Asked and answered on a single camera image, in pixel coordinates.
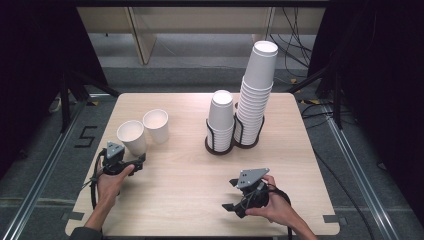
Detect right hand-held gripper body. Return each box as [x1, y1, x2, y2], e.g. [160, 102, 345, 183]
[232, 167, 271, 220]

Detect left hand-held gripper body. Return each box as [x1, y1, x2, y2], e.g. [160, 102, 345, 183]
[100, 141, 138, 177]

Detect single white paper cup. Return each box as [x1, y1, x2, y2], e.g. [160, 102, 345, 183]
[116, 119, 148, 157]
[142, 108, 170, 145]

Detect black wire cup holder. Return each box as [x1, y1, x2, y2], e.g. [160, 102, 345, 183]
[204, 112, 266, 156]

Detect short stack of paper cups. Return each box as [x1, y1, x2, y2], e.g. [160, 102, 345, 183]
[206, 89, 235, 153]

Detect tall stack of paper cups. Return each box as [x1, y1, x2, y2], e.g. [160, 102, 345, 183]
[234, 40, 279, 146]

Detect person's left hand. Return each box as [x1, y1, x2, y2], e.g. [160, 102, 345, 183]
[96, 163, 136, 210]

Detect person's right hand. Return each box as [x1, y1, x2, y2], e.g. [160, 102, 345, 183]
[244, 174, 295, 228]

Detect black metal stand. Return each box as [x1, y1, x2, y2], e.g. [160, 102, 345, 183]
[59, 70, 122, 134]
[286, 61, 345, 130]

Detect grey tape strip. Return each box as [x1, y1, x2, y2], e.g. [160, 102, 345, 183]
[322, 214, 348, 225]

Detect beige wooden cabinet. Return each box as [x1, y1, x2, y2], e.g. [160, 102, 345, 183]
[75, 6, 327, 66]

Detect black curtain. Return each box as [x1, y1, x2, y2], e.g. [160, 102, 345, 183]
[308, 0, 424, 214]
[0, 0, 109, 171]

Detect right hand-held gripper cable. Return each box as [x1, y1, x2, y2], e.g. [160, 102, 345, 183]
[266, 184, 294, 240]

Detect hand-held gripper cable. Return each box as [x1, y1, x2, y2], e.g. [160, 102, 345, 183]
[266, 184, 294, 240]
[81, 149, 108, 211]

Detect left hand-held gripper cable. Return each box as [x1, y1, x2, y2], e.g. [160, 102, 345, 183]
[81, 149, 108, 211]

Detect aluminium floor rail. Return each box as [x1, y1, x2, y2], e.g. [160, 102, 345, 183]
[0, 99, 88, 240]
[323, 111, 424, 232]

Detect long black floor cable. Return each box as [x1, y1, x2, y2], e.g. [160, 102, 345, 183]
[301, 103, 375, 240]

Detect bundle of black floor cables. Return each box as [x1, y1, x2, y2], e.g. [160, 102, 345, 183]
[269, 7, 314, 84]

